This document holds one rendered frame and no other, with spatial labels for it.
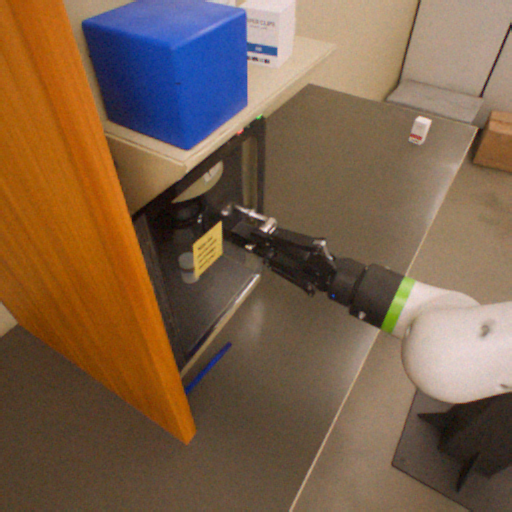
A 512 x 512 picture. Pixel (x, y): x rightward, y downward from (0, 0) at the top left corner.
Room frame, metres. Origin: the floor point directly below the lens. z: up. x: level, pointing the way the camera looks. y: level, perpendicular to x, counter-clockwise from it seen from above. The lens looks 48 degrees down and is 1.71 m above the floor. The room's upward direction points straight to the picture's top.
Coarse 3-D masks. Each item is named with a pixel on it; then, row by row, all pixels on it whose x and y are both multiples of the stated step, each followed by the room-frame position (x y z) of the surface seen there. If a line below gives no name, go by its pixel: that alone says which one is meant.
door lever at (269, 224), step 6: (252, 210) 0.57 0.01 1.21; (252, 216) 0.56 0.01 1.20; (258, 216) 0.56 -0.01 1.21; (264, 216) 0.56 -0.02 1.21; (264, 222) 0.55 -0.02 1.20; (270, 222) 0.54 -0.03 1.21; (276, 222) 0.54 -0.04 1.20; (264, 228) 0.53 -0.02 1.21; (270, 228) 0.53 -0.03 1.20; (246, 246) 0.48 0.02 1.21; (252, 246) 0.48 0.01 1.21; (252, 252) 0.48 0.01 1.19
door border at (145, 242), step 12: (144, 216) 0.36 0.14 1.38; (144, 228) 0.36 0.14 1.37; (144, 240) 0.36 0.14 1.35; (144, 252) 0.35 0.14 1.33; (156, 264) 0.36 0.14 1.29; (156, 276) 0.36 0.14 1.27; (156, 288) 0.35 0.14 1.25; (156, 300) 0.34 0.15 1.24; (168, 300) 0.37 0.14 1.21; (168, 312) 0.36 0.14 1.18; (168, 324) 0.36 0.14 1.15; (168, 336) 0.35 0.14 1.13; (180, 348) 0.36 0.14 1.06; (180, 360) 0.36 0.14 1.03
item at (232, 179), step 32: (256, 128) 0.58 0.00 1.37; (224, 160) 0.51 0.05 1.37; (256, 160) 0.58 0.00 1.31; (192, 192) 0.44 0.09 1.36; (224, 192) 0.50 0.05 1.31; (256, 192) 0.58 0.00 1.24; (160, 224) 0.38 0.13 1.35; (192, 224) 0.43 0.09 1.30; (224, 224) 0.50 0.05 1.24; (256, 224) 0.58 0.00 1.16; (160, 256) 0.37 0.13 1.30; (192, 256) 0.42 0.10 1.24; (224, 256) 0.49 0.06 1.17; (256, 256) 0.58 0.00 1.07; (192, 288) 0.41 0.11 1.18; (224, 288) 0.48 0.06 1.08; (192, 320) 0.40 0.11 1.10; (192, 352) 0.39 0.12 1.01
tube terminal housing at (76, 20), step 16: (64, 0) 0.36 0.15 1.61; (80, 0) 0.37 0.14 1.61; (96, 0) 0.39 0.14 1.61; (112, 0) 0.40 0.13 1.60; (128, 0) 0.42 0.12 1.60; (240, 0) 0.57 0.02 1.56; (80, 16) 0.37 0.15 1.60; (80, 32) 0.37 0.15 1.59; (80, 48) 0.36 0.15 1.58; (96, 80) 0.37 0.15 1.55; (96, 96) 0.36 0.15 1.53; (224, 320) 0.49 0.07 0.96
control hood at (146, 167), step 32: (256, 64) 0.49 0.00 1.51; (288, 64) 0.50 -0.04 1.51; (320, 64) 0.52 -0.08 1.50; (256, 96) 0.41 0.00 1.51; (128, 128) 0.35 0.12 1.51; (224, 128) 0.35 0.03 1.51; (128, 160) 0.33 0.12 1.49; (160, 160) 0.30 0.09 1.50; (192, 160) 0.30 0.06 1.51; (128, 192) 0.34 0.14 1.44; (160, 192) 0.31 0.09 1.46
